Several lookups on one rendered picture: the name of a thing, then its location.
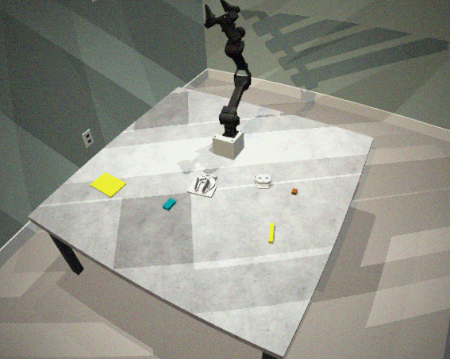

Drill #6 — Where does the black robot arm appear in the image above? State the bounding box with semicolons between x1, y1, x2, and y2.
219;11;252;138

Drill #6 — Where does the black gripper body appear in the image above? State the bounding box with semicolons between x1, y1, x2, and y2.
204;6;240;33

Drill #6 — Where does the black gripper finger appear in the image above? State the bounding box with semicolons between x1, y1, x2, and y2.
220;0;234;12
205;4;216;22

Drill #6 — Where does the yellow flat bar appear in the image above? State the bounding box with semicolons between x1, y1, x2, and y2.
268;222;274;244

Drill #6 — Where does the teal rectangular block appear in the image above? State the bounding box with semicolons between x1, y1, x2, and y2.
163;199;176;211

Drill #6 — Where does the yellow flat square plate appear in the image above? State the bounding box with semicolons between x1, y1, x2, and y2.
91;172;126;198

